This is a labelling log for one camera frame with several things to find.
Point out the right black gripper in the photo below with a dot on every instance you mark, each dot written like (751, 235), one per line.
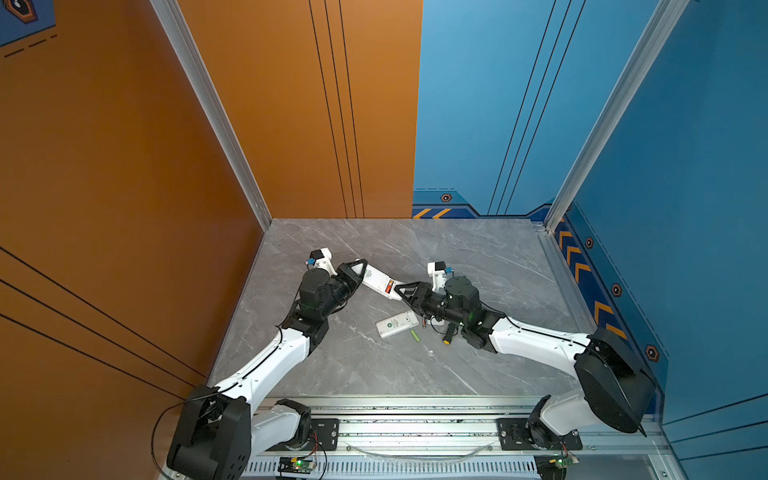
(420, 296)

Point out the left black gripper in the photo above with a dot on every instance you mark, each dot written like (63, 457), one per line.
(348, 278)

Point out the black yellow screwdriver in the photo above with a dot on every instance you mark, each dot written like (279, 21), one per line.
(449, 334)

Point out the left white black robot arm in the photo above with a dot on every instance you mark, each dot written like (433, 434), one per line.
(219, 427)

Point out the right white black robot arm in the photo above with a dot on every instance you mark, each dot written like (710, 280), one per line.
(615, 387)

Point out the left green circuit board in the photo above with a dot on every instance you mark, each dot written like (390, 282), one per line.
(296, 467)

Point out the right small circuit board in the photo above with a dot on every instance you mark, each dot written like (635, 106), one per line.
(563, 461)

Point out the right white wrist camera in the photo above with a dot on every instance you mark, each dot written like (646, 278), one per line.
(439, 273)

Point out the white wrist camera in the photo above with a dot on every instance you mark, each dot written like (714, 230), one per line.
(439, 273)
(321, 259)

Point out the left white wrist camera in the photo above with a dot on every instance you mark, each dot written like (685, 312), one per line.
(321, 259)

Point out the aluminium front rail frame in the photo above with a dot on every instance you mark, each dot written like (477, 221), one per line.
(455, 437)

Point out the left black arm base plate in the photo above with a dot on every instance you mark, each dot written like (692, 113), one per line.
(325, 430)

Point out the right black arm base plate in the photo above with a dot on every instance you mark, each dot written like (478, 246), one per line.
(517, 434)

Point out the left aluminium corner post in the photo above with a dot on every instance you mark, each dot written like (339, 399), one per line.
(177, 31)

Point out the aluminium corner post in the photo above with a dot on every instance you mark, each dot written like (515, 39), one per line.
(652, 40)
(177, 31)

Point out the right aluminium corner post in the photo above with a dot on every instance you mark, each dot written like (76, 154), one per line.
(652, 40)

